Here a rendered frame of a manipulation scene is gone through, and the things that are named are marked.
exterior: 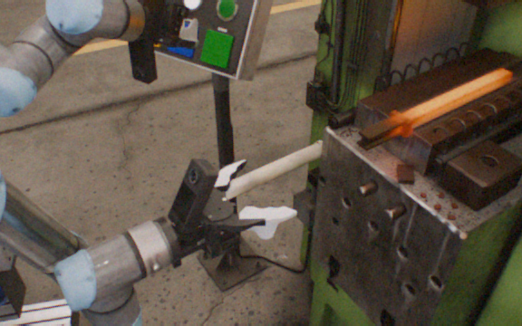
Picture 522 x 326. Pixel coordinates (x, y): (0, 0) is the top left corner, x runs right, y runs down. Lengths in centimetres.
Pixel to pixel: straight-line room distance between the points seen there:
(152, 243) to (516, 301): 81
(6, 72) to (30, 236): 23
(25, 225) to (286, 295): 127
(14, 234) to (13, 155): 196
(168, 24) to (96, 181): 153
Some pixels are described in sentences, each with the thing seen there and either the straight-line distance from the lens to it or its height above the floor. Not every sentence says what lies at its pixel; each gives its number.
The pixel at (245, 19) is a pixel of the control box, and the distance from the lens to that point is 117.
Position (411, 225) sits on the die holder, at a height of 85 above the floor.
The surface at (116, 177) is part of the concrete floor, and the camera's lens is 242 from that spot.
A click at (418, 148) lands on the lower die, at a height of 97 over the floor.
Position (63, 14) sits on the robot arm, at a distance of 84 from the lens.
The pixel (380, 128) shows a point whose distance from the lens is 95.
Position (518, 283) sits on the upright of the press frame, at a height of 69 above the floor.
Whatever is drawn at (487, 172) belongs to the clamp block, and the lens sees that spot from 96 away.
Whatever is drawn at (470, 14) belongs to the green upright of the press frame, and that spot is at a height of 104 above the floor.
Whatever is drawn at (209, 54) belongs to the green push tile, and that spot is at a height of 100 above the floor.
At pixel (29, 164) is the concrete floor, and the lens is 263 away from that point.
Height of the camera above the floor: 156
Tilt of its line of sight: 40 degrees down
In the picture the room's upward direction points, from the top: straight up
